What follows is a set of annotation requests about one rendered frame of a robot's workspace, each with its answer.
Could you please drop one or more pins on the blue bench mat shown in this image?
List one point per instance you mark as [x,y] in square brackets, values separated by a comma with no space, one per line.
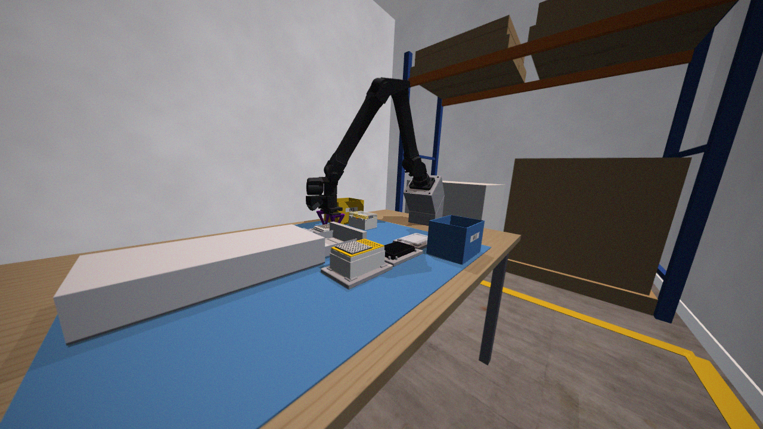
[233,362]

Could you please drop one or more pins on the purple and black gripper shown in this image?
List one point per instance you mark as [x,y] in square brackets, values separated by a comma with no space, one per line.
[330,212]

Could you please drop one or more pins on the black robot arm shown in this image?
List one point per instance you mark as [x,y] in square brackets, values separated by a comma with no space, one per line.
[380,90]

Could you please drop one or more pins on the blue open-top bin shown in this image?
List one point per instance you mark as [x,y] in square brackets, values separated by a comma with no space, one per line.
[455,238]

